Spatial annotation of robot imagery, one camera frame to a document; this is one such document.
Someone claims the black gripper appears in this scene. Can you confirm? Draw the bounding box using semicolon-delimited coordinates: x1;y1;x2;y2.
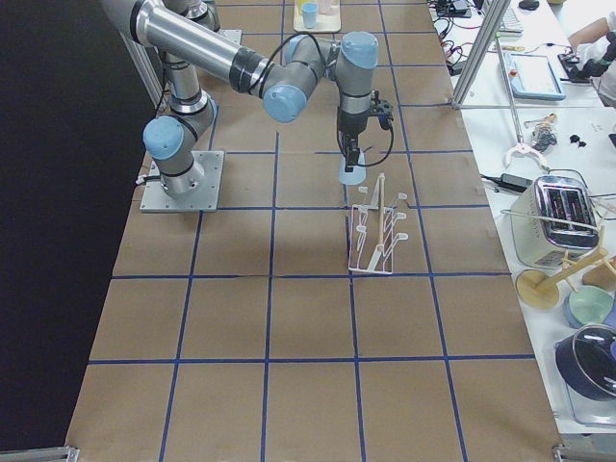
337;90;394;171

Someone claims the light blue plastic cup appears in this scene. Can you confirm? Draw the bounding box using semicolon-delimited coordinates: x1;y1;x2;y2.
338;157;367;186

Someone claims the blue cup on tray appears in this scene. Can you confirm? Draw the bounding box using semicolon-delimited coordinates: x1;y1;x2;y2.
301;2;319;29

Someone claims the yellow plastic cup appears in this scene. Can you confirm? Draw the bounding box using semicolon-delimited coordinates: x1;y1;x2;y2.
295;0;309;15

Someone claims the wooden rack dowel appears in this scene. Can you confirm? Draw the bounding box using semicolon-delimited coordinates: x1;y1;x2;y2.
375;172;385;248

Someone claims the white serving tray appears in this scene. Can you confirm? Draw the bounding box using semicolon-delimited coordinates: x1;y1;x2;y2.
294;0;342;33

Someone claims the black power adapter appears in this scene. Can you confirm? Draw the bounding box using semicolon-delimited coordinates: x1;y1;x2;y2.
500;173;532;193

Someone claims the white grabber tool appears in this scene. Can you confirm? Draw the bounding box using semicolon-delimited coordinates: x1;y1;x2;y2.
495;38;550;172

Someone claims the blue framed tablet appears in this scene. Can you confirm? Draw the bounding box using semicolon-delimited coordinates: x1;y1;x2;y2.
503;52;566;101

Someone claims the white keyboard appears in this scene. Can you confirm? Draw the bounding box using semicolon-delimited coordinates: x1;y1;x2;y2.
498;8;525;38

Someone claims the silver toaster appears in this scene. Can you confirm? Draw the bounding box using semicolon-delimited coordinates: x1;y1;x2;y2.
509;175;600;269

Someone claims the wooden mug tree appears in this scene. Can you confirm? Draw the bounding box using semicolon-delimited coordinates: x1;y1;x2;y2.
515;226;615;310

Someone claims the person at desk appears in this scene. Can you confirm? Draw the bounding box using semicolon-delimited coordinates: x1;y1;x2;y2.
568;11;615;107

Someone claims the green bowl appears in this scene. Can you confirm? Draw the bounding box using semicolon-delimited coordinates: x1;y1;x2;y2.
563;286;614;328

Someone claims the dark blue pot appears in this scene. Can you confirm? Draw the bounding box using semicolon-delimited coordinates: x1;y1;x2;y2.
555;323;615;401

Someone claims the white wire cup rack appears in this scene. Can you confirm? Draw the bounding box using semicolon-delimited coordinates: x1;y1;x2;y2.
347;183;409;275

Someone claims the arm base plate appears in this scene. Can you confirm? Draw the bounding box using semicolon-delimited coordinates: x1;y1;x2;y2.
140;150;225;213
218;29;243;45

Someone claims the aluminium frame post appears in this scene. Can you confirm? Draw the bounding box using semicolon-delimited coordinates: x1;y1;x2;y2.
450;0;510;109

